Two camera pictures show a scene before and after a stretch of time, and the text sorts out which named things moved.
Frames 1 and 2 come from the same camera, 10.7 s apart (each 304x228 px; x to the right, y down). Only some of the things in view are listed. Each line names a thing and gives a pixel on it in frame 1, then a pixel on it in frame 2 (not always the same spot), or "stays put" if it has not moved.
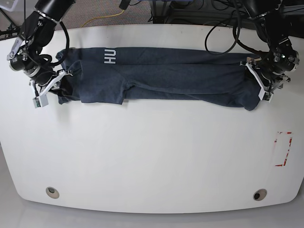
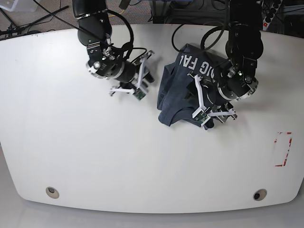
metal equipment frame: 163,13 stays put
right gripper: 267,85 to 210,99
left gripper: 47,79 to 130,76
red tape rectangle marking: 285,133 stays put
